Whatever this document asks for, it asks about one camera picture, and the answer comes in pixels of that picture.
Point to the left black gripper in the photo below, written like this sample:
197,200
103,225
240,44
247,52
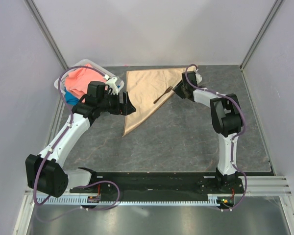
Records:
118,110

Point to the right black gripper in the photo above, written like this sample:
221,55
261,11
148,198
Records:
177,89

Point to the brown wooden fork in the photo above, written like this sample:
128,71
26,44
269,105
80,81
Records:
165,92

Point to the peach satin napkin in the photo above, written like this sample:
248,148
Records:
144,87

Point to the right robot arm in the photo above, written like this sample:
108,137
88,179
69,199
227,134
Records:
226,121

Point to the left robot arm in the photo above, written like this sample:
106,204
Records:
45,171

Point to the pink cloth in basket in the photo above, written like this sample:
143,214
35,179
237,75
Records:
78,80

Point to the blue cloth in basket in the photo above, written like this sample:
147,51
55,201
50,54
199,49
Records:
70,98

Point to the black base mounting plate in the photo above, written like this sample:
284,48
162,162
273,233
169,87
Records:
160,186

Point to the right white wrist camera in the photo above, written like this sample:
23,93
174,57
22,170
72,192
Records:
198,77

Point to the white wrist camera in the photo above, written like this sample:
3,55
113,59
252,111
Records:
115,83
198,77

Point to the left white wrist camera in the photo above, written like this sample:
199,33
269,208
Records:
115,83

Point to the white slotted cable duct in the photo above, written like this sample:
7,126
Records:
93,200

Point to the right aluminium frame post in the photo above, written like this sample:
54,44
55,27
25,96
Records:
261,32

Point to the aluminium frame post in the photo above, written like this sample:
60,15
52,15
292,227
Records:
46,32
261,32

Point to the left aluminium frame post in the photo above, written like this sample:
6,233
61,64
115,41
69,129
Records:
46,32

